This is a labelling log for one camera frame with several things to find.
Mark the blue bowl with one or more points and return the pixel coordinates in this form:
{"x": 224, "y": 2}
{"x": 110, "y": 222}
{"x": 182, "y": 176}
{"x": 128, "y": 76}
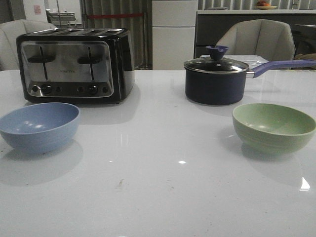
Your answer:
{"x": 40, "y": 128}

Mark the glass pot lid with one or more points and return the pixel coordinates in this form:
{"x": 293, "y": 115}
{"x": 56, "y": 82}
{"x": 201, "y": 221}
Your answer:
{"x": 215, "y": 62}

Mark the dark blue saucepan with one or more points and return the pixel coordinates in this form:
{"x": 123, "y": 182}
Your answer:
{"x": 225, "y": 89}

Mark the fruit plate on counter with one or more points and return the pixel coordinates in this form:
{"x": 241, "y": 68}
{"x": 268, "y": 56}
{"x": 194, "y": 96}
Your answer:
{"x": 264, "y": 5}

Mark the green bowl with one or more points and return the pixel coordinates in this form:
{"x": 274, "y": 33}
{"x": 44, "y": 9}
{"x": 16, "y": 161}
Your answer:
{"x": 273, "y": 129}

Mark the black and steel toaster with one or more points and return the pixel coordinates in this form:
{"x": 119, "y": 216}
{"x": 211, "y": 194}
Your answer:
{"x": 78, "y": 66}

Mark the beige chair right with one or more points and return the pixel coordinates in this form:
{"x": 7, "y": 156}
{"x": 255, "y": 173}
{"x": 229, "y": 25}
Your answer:
{"x": 269, "y": 39}

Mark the beige chair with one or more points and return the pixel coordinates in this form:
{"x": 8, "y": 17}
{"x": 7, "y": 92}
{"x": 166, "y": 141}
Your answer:
{"x": 9, "y": 32}
{"x": 269, "y": 39}

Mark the white refrigerator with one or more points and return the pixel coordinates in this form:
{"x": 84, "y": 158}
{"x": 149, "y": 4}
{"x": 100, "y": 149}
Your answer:
{"x": 173, "y": 33}

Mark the beige chair left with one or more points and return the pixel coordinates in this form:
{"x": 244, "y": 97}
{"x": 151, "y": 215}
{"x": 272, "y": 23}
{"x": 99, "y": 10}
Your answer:
{"x": 9, "y": 32}

